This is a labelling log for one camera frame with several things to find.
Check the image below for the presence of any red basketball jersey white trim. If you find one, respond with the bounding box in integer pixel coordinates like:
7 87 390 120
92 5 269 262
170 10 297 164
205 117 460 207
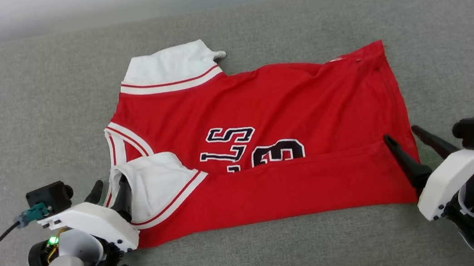
84 13 427 253

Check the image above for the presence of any teal left camera connector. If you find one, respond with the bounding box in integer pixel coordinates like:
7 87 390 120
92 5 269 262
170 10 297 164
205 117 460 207
12 202 51 229

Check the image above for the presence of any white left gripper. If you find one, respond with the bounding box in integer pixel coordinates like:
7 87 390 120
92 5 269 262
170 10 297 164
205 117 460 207
33 173 143 265

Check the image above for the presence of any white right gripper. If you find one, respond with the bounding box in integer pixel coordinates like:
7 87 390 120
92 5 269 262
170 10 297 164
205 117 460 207
382 117 474 227

